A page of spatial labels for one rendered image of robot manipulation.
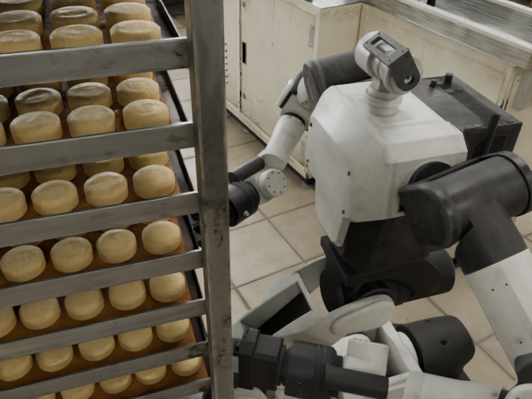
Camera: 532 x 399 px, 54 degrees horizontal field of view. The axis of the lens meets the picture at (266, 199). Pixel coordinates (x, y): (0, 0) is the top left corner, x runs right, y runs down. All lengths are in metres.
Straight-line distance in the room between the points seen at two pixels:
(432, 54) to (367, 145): 1.10
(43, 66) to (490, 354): 1.68
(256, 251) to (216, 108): 1.61
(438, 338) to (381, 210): 0.66
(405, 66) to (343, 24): 1.31
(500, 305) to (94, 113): 0.55
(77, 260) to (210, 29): 0.34
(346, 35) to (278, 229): 0.82
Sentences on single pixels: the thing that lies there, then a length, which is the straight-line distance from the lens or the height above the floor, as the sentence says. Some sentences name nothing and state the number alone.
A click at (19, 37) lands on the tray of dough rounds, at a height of 1.24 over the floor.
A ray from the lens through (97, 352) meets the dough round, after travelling 0.82.
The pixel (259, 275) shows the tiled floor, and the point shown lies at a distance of 2.01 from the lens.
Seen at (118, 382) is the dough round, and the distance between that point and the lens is 0.89.
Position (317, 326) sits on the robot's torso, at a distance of 1.08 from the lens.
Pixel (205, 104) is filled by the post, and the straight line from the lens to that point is 0.52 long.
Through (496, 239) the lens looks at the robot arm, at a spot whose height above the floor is 0.98.
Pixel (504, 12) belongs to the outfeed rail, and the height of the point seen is 0.87.
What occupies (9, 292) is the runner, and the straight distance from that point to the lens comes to 0.68.
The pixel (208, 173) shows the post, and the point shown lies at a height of 1.11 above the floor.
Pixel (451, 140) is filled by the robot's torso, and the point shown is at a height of 1.01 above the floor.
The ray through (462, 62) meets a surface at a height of 0.79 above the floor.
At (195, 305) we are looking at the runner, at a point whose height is 0.88.
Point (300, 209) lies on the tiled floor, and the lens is 2.32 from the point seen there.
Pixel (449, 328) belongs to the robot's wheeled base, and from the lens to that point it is 1.47.
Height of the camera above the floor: 1.42
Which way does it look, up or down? 37 degrees down
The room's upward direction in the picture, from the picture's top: 2 degrees clockwise
